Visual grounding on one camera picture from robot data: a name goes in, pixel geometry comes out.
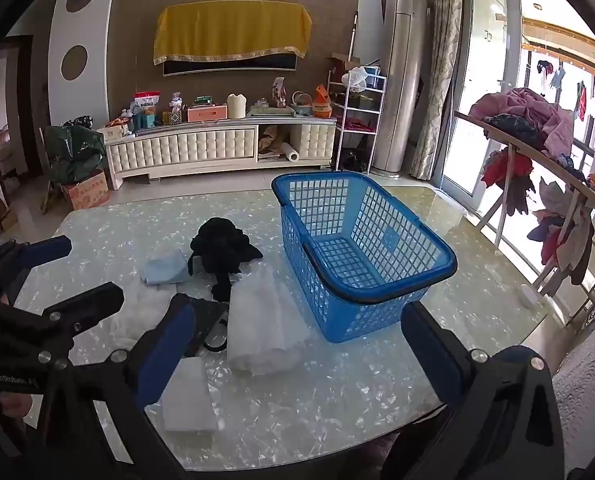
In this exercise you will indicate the open brown cardboard box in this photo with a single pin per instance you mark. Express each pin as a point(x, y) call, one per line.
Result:
point(342, 62)

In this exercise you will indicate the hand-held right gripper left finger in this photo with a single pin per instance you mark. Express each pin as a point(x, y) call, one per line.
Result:
point(165, 345)

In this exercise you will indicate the green plastic bag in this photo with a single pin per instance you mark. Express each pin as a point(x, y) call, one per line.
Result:
point(75, 152)

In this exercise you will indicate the orange plastic jug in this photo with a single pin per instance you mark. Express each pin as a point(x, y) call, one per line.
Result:
point(321, 105)

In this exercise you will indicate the black cloth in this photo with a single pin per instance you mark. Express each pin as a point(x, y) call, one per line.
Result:
point(222, 245)

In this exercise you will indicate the white plastic bag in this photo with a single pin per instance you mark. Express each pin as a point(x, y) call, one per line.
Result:
point(355, 79)

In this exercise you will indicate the glass sliding door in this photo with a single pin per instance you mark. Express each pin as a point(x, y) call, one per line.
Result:
point(482, 85)

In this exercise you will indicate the black mesh pad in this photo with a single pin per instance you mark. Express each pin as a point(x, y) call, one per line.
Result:
point(207, 317)

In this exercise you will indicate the pink blanket pile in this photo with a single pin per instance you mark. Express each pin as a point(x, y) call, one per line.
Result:
point(527, 105)

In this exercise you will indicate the wooden clothes rack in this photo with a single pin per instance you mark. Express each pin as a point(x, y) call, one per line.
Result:
point(508, 180)

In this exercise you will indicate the woven basket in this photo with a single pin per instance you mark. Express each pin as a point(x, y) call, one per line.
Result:
point(302, 105)

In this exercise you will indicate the paper towel roll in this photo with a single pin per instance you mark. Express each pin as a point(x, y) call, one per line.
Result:
point(290, 152)

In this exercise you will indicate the bunch of hanging clothes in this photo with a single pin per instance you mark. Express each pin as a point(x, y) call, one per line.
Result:
point(502, 170)

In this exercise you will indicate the light blue cloth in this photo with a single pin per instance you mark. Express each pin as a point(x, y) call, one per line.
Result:
point(165, 270)

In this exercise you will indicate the yellow cover cloth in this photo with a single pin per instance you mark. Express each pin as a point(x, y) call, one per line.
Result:
point(227, 30)

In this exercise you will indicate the white cloth small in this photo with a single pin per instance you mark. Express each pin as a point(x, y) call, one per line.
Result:
point(187, 400)

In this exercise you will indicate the red printed cardboard box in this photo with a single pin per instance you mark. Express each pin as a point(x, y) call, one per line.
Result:
point(85, 192)

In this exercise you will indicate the thin white wrinkled sheet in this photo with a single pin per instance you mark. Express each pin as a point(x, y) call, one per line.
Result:
point(132, 310)

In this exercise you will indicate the beige patterned curtain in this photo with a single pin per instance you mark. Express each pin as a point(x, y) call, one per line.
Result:
point(440, 85)

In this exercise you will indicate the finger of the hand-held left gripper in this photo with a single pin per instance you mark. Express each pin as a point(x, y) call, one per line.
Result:
point(92, 300)
point(47, 250)

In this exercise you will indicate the small white object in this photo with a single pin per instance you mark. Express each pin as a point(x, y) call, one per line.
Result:
point(529, 297)

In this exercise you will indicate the white metal shelf rack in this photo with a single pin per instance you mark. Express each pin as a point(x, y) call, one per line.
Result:
point(381, 110)

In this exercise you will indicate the dark wooden door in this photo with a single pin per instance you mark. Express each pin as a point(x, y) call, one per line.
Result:
point(7, 105)

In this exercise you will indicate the red and white package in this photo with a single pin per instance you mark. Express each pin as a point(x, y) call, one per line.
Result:
point(145, 102)

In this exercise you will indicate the grey sofa cover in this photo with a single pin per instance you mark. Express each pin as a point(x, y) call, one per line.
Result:
point(587, 390)

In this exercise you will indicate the standing air conditioner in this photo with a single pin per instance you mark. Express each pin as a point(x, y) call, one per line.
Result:
point(400, 85)

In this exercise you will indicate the blue plastic basket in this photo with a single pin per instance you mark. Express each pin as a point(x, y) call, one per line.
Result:
point(357, 320)

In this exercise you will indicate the balcony clothes line laundry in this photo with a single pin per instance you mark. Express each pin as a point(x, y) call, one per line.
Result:
point(557, 77)

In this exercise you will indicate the white tufted TV cabinet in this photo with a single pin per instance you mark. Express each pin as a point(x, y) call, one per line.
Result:
point(177, 150)

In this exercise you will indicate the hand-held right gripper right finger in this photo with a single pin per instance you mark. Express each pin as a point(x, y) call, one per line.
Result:
point(435, 355)

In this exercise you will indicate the person's left hand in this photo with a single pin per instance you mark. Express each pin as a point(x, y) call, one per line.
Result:
point(5, 405)

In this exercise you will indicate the pink box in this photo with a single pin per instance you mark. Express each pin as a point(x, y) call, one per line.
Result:
point(207, 114)

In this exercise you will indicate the white cotton batting sheet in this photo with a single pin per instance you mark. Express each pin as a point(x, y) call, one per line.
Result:
point(262, 325)

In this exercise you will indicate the white cylinder container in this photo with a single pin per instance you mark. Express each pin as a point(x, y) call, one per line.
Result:
point(236, 107)

